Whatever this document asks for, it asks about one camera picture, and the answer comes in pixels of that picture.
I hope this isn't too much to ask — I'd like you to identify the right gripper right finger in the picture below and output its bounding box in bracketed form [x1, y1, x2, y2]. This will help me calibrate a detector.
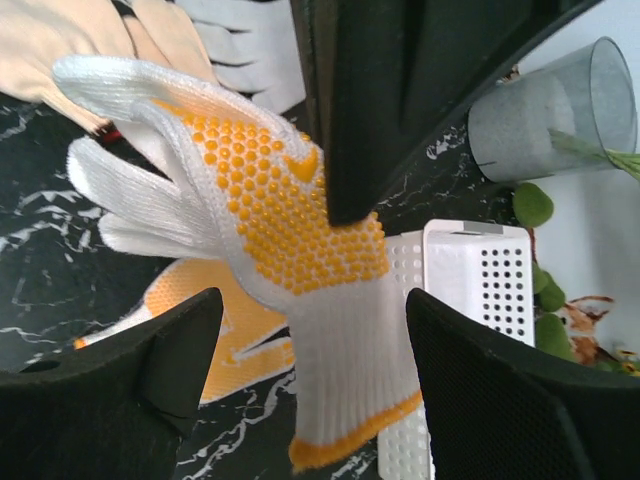
[406, 288, 639, 479]

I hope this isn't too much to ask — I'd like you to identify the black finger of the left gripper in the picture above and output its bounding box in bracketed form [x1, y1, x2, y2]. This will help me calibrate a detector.
[291, 0, 591, 226]

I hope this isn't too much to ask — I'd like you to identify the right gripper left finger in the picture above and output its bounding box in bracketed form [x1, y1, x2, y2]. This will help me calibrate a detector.
[1, 288, 223, 479]

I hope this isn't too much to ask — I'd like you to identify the white plastic storage basket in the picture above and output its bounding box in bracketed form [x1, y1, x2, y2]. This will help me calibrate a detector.
[377, 219, 535, 479]

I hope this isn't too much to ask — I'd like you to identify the yellow dotted knit glove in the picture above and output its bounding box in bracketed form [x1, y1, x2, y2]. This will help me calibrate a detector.
[52, 55, 421, 472]

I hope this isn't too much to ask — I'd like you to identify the white knit glove upper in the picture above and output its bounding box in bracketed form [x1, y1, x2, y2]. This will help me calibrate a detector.
[177, 0, 306, 114]

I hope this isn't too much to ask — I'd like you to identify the grey metal bucket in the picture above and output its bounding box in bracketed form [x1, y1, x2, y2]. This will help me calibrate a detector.
[467, 37, 638, 183]

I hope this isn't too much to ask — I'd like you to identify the cream leather glove rear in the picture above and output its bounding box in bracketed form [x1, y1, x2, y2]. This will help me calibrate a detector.
[124, 1, 217, 84]

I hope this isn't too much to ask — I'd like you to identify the cream leather glove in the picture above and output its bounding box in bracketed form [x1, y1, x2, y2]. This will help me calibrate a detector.
[124, 1, 217, 84]
[1, 1, 135, 132]

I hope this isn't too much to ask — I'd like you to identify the artificial flower bouquet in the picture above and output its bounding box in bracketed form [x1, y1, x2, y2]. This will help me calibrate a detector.
[549, 129, 639, 181]

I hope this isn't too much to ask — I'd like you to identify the cream leather glove front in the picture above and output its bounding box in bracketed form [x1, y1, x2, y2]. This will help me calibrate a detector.
[1, 1, 135, 132]

